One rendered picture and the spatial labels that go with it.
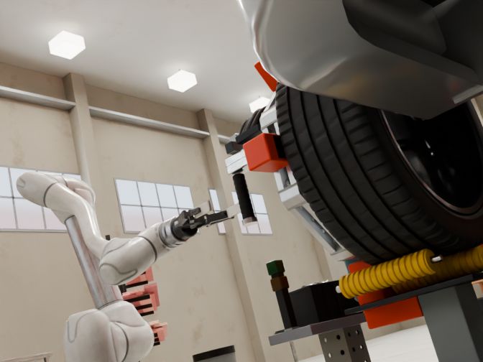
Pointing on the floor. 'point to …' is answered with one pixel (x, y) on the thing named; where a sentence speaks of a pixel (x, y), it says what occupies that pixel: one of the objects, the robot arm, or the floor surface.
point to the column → (345, 345)
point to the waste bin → (226, 353)
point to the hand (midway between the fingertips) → (224, 207)
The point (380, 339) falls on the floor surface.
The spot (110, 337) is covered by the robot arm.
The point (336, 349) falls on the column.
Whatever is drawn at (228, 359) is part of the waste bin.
